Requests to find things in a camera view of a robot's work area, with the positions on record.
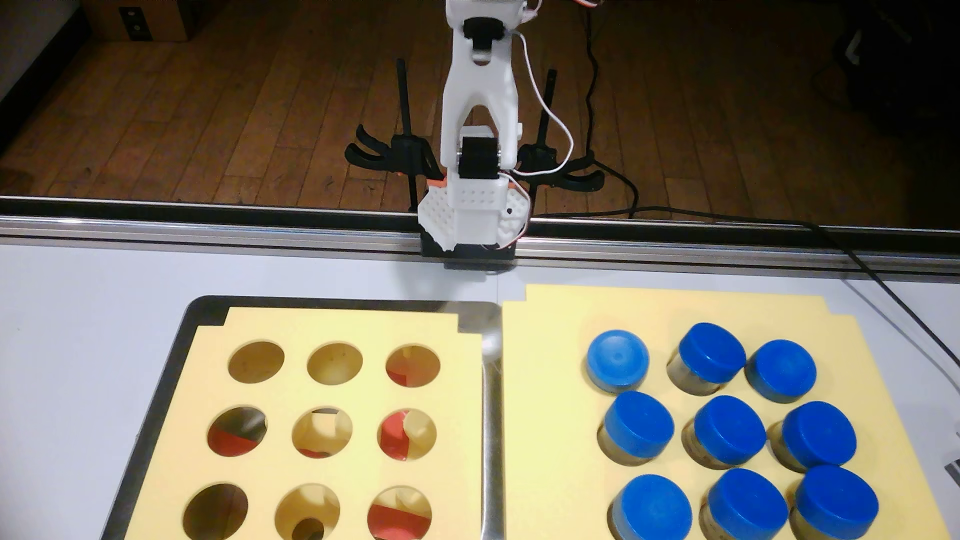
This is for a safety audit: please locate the blue capped test tube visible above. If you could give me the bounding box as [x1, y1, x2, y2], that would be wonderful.
[597, 390, 676, 467]
[585, 328, 651, 394]
[768, 400, 858, 474]
[607, 473, 694, 540]
[744, 339, 818, 404]
[789, 464, 880, 540]
[681, 395, 768, 471]
[699, 468, 790, 540]
[666, 321, 748, 396]

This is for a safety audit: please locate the black clamp with orange trigger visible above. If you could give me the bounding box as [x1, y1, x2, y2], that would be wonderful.
[345, 56, 451, 211]

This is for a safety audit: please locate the metal tray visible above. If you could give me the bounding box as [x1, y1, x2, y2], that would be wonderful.
[99, 294, 505, 540]

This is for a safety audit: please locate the large yellow foam rack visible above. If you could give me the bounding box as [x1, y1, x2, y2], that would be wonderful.
[501, 282, 952, 540]

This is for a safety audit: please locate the yellow foam rack in tray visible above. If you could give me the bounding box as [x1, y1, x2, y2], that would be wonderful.
[123, 305, 485, 540]

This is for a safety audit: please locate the cardboard box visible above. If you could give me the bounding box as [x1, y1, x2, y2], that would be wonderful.
[81, 0, 204, 41]

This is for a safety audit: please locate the black bag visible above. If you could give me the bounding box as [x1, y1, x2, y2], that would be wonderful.
[808, 0, 960, 138]

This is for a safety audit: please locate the black cable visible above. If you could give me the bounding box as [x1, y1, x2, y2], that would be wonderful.
[583, 0, 640, 219]
[531, 206, 960, 370]

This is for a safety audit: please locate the aluminium table edge rail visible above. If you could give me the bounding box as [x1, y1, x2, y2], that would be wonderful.
[0, 193, 960, 275]

